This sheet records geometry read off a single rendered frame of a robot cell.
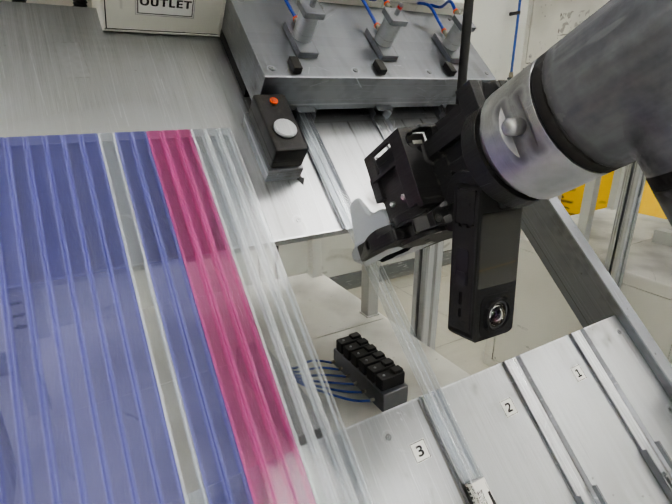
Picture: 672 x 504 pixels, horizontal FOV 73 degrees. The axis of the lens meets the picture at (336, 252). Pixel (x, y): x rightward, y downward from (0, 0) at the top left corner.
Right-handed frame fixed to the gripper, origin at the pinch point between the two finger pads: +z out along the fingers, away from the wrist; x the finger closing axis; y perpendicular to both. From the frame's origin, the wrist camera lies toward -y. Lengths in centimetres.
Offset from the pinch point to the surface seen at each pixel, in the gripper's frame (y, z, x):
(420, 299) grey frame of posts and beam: -4.6, 36.5, -32.1
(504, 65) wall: 119, 127, -217
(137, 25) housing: 32.5, 8.1, 15.4
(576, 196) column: 38, 165, -295
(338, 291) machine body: 3, 65, -30
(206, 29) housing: 32.5, 8.0, 7.7
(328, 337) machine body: -7, 49, -16
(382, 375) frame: -14.6, 27.1, -13.1
